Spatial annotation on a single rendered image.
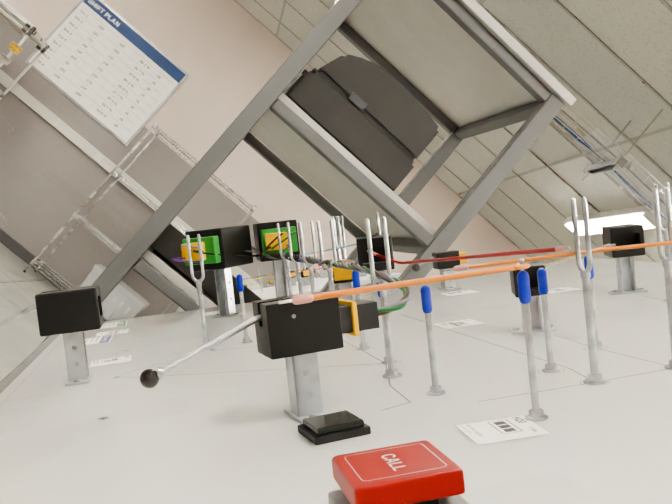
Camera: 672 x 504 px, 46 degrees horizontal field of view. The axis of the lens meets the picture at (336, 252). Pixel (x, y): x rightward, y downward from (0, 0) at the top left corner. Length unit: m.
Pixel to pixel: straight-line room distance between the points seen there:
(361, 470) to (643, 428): 0.22
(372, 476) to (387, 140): 1.35
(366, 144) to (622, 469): 1.27
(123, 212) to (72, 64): 1.52
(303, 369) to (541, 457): 0.20
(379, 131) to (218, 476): 1.24
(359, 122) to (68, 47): 6.90
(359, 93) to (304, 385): 1.13
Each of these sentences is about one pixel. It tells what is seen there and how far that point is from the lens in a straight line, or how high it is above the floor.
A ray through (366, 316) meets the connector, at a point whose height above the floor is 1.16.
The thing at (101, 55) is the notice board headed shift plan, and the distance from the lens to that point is 8.37.
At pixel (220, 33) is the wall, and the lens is 8.39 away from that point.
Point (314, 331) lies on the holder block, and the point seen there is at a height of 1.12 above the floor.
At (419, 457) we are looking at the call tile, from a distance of 0.38.
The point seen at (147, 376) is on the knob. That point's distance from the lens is 0.58.
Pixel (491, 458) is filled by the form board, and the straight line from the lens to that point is 0.48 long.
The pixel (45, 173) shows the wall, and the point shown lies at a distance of 8.27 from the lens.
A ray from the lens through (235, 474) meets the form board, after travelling 0.51.
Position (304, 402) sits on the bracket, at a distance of 0.60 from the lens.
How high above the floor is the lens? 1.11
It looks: 6 degrees up
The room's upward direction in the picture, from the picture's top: 40 degrees clockwise
